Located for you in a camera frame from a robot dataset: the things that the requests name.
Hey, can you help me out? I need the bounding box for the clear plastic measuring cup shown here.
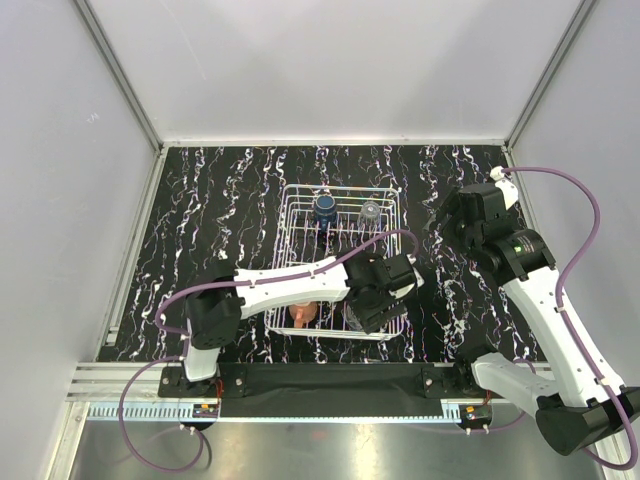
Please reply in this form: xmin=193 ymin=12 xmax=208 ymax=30
xmin=342 ymin=302 xmax=364 ymax=333

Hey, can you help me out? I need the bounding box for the clear glass cup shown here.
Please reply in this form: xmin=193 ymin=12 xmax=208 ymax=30
xmin=357 ymin=200 xmax=381 ymax=230

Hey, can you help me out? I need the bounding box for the orange ceramic mug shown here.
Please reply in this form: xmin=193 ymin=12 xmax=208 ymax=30
xmin=288 ymin=302 xmax=318 ymax=328

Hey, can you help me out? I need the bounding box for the dark blue glass cup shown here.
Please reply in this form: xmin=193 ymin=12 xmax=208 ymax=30
xmin=313 ymin=194 xmax=337 ymax=232

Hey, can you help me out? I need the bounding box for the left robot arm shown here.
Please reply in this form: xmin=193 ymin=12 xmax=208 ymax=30
xmin=180 ymin=250 xmax=424 ymax=397

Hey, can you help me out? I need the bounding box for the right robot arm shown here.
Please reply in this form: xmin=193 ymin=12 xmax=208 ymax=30
xmin=425 ymin=180 xmax=639 ymax=456

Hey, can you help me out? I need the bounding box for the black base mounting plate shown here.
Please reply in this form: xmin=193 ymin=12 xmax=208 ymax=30
xmin=158 ymin=363 xmax=499 ymax=419

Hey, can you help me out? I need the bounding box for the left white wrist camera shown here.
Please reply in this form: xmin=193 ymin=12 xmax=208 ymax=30
xmin=389 ymin=270 xmax=424 ymax=300

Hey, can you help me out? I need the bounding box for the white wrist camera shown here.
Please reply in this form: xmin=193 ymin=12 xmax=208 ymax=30
xmin=489 ymin=166 xmax=519 ymax=210
xmin=389 ymin=270 xmax=424 ymax=300

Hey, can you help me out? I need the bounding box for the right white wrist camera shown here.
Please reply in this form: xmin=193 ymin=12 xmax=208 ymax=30
xmin=489 ymin=166 xmax=519 ymax=210

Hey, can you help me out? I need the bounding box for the white wire dish rack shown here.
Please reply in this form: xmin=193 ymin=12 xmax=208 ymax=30
xmin=265 ymin=184 xmax=408 ymax=341

